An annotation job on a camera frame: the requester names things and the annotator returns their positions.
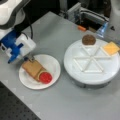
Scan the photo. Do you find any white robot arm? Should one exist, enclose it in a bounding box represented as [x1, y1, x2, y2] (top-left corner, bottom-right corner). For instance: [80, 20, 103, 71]
[0, 0, 36, 63]

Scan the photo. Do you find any orange block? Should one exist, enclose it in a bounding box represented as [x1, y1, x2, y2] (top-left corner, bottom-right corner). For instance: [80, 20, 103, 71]
[78, 26, 86, 31]

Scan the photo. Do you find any brown meat patty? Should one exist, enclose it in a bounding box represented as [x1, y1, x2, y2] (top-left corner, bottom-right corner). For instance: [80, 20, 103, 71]
[82, 34, 96, 45]

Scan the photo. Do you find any yellow cheese slice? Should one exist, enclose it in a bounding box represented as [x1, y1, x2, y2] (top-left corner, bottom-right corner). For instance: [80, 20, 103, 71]
[103, 42, 120, 55]

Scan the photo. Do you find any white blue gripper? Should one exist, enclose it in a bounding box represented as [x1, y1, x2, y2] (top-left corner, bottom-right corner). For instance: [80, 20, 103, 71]
[0, 29, 36, 63]

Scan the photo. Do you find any red tomato slice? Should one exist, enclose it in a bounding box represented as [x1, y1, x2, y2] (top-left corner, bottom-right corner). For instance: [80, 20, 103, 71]
[39, 72, 52, 84]

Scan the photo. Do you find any white sectioned round tray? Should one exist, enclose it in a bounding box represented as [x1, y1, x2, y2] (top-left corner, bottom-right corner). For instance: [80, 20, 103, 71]
[64, 39, 120, 85]

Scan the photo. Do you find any white paper plate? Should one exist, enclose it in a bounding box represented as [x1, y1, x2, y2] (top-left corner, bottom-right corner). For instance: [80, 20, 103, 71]
[19, 54, 61, 90]

